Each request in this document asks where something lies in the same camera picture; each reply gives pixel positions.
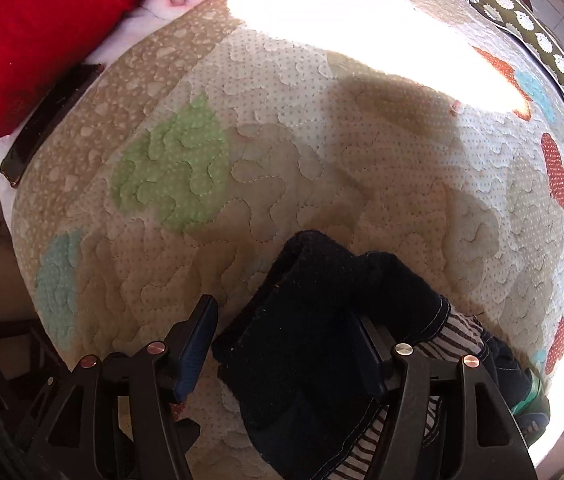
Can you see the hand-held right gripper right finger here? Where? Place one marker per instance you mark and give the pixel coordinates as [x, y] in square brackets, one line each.
[372, 355]

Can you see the dark wooden chair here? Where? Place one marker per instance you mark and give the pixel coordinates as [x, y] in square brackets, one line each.
[17, 360]

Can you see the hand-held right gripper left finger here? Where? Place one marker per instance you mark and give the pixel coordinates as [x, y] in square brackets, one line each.
[194, 355]

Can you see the red bolster pillow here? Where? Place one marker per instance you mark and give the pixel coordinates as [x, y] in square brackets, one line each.
[47, 35]

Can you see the black smartphone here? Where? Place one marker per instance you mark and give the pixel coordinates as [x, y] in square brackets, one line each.
[47, 125]

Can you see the striped pants with dark patches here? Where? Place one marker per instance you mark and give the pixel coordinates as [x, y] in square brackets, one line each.
[302, 360]

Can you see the patchwork quilted bedspread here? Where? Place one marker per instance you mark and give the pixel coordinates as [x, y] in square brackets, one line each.
[272, 160]

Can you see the green patterned bolster pillow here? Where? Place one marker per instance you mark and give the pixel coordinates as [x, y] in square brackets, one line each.
[537, 45]

